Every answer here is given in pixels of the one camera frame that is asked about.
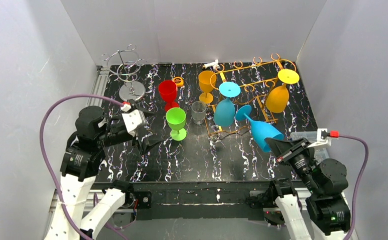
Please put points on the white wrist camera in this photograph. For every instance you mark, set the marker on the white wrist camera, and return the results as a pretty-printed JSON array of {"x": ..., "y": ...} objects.
[
  {"x": 133, "y": 121},
  {"x": 323, "y": 139}
]

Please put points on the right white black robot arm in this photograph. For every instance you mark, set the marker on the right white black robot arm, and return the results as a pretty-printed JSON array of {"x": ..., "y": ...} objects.
[{"x": 325, "y": 180}]

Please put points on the clear glass tumbler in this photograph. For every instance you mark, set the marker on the clear glass tumbler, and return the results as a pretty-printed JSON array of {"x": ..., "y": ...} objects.
[{"x": 198, "y": 112}]

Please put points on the red plastic wine glass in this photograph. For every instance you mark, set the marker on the red plastic wine glass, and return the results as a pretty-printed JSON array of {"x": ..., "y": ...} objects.
[{"x": 168, "y": 92}]

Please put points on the gold wire glass rack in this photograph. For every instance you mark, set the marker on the gold wire glass rack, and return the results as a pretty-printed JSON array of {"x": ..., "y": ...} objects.
[{"x": 270, "y": 83}]

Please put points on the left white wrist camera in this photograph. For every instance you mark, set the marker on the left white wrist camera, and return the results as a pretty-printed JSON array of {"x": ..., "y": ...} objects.
[{"x": 133, "y": 121}]

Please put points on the orange wine glass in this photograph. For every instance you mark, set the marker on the orange wine glass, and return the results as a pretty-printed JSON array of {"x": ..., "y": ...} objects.
[
  {"x": 278, "y": 98},
  {"x": 207, "y": 80}
]

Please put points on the silver round glass rack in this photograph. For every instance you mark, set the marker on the silver round glass rack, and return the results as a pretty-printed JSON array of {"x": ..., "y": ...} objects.
[{"x": 125, "y": 65}]

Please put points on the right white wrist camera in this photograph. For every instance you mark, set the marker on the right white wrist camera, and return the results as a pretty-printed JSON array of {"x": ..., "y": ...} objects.
[{"x": 323, "y": 139}]

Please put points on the white small fitting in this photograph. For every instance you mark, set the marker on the white small fitting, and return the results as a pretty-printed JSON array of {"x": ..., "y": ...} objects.
[{"x": 213, "y": 65}]

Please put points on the teal wine glass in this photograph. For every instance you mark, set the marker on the teal wine glass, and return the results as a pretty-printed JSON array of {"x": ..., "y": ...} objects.
[{"x": 225, "y": 111}]

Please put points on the blue wine glass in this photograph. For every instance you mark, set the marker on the blue wine glass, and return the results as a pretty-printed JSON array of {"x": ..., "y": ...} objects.
[{"x": 260, "y": 130}]

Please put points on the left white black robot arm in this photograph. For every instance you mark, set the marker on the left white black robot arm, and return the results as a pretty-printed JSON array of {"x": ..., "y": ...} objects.
[{"x": 81, "y": 163}]

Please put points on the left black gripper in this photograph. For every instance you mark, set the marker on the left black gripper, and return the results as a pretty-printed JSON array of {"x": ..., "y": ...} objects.
[{"x": 139, "y": 140}]

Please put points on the green plastic wine glass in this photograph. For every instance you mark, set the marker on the green plastic wine glass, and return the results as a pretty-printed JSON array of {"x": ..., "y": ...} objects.
[{"x": 176, "y": 120}]

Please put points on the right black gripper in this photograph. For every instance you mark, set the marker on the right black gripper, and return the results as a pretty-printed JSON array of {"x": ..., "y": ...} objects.
[{"x": 293, "y": 151}]

